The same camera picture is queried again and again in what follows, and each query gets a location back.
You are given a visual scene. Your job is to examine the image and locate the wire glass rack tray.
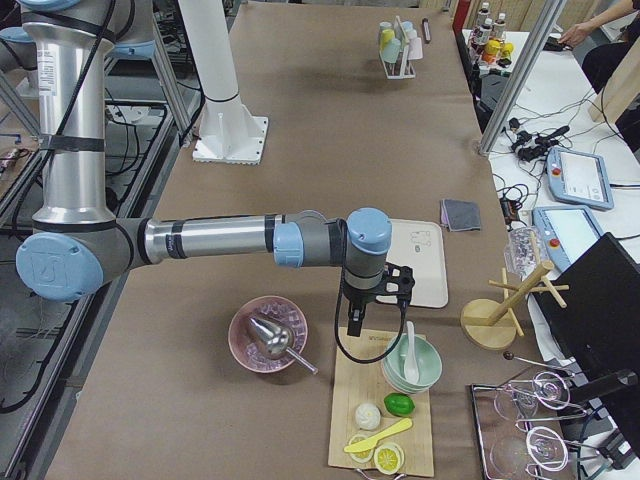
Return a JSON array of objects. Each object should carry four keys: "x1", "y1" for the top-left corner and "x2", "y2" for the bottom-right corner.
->
[{"x1": 469, "y1": 371, "x2": 614, "y2": 479}]

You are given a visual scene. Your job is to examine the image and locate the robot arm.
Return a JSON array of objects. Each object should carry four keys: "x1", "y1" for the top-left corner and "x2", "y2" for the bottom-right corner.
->
[{"x1": 16, "y1": 1, "x2": 392, "y2": 335}]

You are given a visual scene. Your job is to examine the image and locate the green cup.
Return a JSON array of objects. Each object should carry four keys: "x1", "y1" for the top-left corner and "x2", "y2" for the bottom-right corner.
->
[{"x1": 380, "y1": 38, "x2": 402, "y2": 64}]

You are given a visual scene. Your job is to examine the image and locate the teach pendant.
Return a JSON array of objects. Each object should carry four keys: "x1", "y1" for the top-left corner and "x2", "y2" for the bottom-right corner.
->
[
  {"x1": 546, "y1": 146, "x2": 614, "y2": 211},
  {"x1": 532, "y1": 205, "x2": 604, "y2": 272}
]

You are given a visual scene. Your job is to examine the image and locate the pink cup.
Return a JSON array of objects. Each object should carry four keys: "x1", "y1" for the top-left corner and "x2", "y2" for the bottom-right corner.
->
[{"x1": 407, "y1": 37, "x2": 424, "y2": 61}]

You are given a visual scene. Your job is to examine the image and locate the bamboo cutting board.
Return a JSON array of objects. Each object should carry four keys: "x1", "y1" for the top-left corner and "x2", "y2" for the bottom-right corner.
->
[{"x1": 328, "y1": 327, "x2": 435, "y2": 477}]

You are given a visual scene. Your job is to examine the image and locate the teach pendant far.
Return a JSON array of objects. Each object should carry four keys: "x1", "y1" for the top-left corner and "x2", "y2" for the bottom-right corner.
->
[{"x1": 546, "y1": 146, "x2": 614, "y2": 211}]

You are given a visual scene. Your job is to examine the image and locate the yellow plastic knife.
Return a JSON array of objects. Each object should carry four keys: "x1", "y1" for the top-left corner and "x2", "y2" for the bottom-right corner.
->
[{"x1": 343, "y1": 418, "x2": 413, "y2": 453}]

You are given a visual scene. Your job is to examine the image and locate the pink bowl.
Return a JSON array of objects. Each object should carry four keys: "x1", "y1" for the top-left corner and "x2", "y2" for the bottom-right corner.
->
[{"x1": 228, "y1": 295, "x2": 308, "y2": 373}]

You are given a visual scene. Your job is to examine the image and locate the cream rabbit tray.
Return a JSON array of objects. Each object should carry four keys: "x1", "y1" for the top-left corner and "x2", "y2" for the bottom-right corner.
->
[{"x1": 387, "y1": 219, "x2": 448, "y2": 308}]

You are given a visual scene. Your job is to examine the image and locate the metal scoop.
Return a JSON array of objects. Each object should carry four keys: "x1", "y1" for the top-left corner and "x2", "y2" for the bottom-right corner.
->
[{"x1": 247, "y1": 313, "x2": 318, "y2": 375}]

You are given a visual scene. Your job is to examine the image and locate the black metal cylinder tool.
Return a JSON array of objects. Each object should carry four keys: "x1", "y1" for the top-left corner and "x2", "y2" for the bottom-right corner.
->
[{"x1": 422, "y1": 18, "x2": 432, "y2": 44}]

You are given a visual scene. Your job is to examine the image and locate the aluminium frame post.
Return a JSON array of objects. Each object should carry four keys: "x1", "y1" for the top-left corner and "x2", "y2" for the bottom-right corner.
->
[{"x1": 478, "y1": 0, "x2": 567, "y2": 156}]

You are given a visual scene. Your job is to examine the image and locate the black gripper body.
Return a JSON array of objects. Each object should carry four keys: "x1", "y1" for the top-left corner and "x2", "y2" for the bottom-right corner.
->
[{"x1": 343, "y1": 272, "x2": 389, "y2": 320}]

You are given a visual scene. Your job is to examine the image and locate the green stacked bowls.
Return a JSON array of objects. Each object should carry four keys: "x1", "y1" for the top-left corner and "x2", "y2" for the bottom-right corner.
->
[{"x1": 382, "y1": 333, "x2": 442, "y2": 394}]

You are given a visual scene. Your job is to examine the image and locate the green lime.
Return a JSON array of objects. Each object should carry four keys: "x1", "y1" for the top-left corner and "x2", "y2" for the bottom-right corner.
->
[{"x1": 383, "y1": 392, "x2": 415, "y2": 417}]

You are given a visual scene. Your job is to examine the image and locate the grey folded cloth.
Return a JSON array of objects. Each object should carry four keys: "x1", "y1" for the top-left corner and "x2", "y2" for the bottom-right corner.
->
[{"x1": 440, "y1": 199, "x2": 482, "y2": 232}]

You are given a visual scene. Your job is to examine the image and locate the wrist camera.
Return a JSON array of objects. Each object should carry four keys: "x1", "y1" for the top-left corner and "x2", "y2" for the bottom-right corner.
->
[{"x1": 375, "y1": 262, "x2": 415, "y2": 308}]

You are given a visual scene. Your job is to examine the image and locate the black monitor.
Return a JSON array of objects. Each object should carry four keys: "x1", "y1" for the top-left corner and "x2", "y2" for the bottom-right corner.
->
[{"x1": 534, "y1": 233, "x2": 639, "y2": 380}]

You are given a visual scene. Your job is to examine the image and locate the wooden mug tree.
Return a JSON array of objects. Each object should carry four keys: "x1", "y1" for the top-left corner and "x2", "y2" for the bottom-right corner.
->
[{"x1": 460, "y1": 230, "x2": 569, "y2": 350}]

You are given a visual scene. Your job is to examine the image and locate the white ceramic spoon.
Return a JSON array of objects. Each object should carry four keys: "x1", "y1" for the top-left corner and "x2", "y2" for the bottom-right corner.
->
[{"x1": 403, "y1": 321, "x2": 420, "y2": 384}]

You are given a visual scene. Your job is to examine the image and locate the white steamed bun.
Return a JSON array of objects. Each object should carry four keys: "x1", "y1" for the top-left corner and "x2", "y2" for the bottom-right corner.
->
[{"x1": 354, "y1": 402, "x2": 382, "y2": 431}]

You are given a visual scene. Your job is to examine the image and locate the lemon half slice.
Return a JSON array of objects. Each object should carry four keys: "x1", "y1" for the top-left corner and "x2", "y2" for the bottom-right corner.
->
[{"x1": 348, "y1": 433, "x2": 373, "y2": 464}]

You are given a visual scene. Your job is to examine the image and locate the white pedestal column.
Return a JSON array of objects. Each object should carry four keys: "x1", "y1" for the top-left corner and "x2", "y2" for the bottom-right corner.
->
[{"x1": 179, "y1": 0, "x2": 269, "y2": 165}]

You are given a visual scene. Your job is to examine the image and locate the white wire cup rack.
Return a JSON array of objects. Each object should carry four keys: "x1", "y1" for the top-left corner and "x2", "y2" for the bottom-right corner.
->
[{"x1": 379, "y1": 48, "x2": 416, "y2": 80}]

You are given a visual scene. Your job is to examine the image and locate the yellow cup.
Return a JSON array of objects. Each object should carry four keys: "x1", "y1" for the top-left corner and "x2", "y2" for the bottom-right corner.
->
[{"x1": 379, "y1": 28, "x2": 395, "y2": 49}]

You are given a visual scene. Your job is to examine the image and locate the clear plastic cup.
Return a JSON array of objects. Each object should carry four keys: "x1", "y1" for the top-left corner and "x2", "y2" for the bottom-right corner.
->
[{"x1": 504, "y1": 227, "x2": 539, "y2": 278}]

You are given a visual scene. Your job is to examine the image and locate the teach pendant near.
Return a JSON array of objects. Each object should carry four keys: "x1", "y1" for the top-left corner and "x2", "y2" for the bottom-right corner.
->
[{"x1": 532, "y1": 205, "x2": 604, "y2": 272}]

